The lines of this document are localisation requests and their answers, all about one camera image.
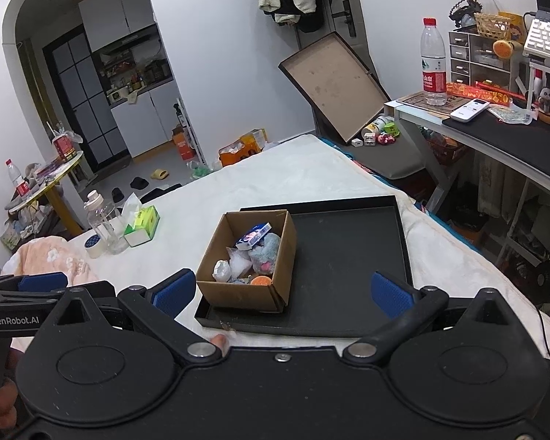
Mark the burger toy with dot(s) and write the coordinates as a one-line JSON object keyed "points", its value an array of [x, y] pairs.
{"points": [[261, 281]]}

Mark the orange round plush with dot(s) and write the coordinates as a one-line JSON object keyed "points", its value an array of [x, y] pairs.
{"points": [[506, 49]]}

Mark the black tray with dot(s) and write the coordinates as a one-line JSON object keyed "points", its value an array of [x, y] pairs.
{"points": [[348, 261]]}

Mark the white glass desk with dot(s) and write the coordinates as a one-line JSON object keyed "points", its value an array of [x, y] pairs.
{"points": [[421, 117]]}

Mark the microwave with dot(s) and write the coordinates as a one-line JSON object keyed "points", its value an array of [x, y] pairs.
{"points": [[117, 96]]}

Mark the white keyboard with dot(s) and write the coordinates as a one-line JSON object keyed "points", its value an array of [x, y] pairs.
{"points": [[547, 41]]}

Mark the red gold packets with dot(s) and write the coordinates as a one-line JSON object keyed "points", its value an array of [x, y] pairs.
{"points": [[481, 91]]}

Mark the clear drinking bottle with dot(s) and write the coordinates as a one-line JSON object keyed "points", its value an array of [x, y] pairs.
{"points": [[103, 224]]}

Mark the black desk mat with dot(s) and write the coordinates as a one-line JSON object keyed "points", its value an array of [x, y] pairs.
{"points": [[522, 146]]}

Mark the red label water bottle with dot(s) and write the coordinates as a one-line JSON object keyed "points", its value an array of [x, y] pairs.
{"points": [[434, 68]]}

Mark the small water bottle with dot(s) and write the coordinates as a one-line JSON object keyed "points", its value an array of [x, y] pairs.
{"points": [[17, 181]]}

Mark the grey drawer organizer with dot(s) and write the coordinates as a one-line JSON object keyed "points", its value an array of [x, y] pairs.
{"points": [[479, 62]]}

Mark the small white toy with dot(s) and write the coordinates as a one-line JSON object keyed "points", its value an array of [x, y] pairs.
{"points": [[370, 139]]}

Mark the pink flowered blanket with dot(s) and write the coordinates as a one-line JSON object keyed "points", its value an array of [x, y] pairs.
{"points": [[50, 256]]}

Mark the red cup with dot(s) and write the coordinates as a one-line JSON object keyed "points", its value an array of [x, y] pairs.
{"points": [[65, 146]]}

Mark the tape roll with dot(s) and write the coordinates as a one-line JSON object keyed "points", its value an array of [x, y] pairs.
{"points": [[94, 245]]}

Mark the large brown box lid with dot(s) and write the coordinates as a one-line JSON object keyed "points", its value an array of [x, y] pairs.
{"points": [[334, 85]]}

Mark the clear patterned packet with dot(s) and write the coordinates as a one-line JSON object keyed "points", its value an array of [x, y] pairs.
{"points": [[511, 114]]}

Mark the green tissue box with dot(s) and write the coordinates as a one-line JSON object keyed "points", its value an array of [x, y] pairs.
{"points": [[142, 227]]}

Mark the person's right hand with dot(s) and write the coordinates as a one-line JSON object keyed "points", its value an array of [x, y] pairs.
{"points": [[219, 341]]}

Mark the orange box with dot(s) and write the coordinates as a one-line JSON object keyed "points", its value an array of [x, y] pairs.
{"points": [[240, 151]]}

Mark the person's left hand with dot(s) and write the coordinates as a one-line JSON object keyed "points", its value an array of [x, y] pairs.
{"points": [[0, 408]]}

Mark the black spray bottle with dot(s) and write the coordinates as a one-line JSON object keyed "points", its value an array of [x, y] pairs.
{"points": [[178, 114]]}

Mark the red toys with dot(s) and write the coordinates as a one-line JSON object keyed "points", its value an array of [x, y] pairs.
{"points": [[386, 138]]}

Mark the clear plastic bag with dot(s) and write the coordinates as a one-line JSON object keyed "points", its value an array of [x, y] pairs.
{"points": [[239, 263], [222, 271]]}

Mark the white supplement bottle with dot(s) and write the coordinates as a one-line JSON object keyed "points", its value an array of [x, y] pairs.
{"points": [[378, 124]]}

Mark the white remote control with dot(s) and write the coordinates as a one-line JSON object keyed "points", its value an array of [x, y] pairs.
{"points": [[470, 111]]}

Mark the brown cardboard box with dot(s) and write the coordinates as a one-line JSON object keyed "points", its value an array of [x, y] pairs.
{"points": [[238, 295]]}

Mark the panda figure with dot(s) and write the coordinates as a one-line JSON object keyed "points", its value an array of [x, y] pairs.
{"points": [[547, 103]]}

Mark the black beaded figurine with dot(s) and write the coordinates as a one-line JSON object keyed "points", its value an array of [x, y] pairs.
{"points": [[465, 9]]}

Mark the green toy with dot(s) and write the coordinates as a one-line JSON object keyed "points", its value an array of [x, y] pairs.
{"points": [[392, 129]]}

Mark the blue tissue pack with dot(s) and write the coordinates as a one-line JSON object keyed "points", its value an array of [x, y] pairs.
{"points": [[253, 236]]}

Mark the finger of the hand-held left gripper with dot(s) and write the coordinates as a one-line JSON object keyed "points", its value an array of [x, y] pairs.
{"points": [[41, 282], [105, 293]]}

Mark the black round disc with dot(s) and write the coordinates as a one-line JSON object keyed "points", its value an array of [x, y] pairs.
{"points": [[541, 282]]}

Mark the round yellow-edged table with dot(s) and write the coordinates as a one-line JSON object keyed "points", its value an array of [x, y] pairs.
{"points": [[50, 183]]}

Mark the black slipper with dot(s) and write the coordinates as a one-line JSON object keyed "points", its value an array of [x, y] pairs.
{"points": [[140, 182]]}

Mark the orange-red carton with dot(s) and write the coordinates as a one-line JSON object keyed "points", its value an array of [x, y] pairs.
{"points": [[183, 144]]}

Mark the white tote bag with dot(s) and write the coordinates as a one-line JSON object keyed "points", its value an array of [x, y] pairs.
{"points": [[488, 178]]}

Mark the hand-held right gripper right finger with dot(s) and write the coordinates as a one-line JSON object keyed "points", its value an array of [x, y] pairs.
{"points": [[392, 294]]}

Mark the wicker basket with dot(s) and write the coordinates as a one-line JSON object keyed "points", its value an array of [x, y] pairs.
{"points": [[494, 25]]}

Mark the black glass door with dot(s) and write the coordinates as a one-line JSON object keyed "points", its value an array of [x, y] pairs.
{"points": [[82, 96]]}

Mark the red basket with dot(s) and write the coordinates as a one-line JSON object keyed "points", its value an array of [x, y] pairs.
{"points": [[447, 149]]}

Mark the yellow slipper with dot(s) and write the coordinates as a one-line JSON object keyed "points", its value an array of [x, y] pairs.
{"points": [[159, 174]]}

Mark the white narrow rack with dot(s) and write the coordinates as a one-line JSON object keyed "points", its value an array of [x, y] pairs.
{"points": [[192, 135]]}

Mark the grey plush toy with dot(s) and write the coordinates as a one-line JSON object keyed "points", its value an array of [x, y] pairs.
{"points": [[266, 254]]}

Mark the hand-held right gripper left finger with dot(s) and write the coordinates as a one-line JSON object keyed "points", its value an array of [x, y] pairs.
{"points": [[176, 293]]}

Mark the white charger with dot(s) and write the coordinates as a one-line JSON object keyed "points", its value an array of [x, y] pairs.
{"points": [[356, 142]]}

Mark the brown patterned mat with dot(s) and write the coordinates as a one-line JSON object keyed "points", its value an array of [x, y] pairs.
{"points": [[415, 101]]}

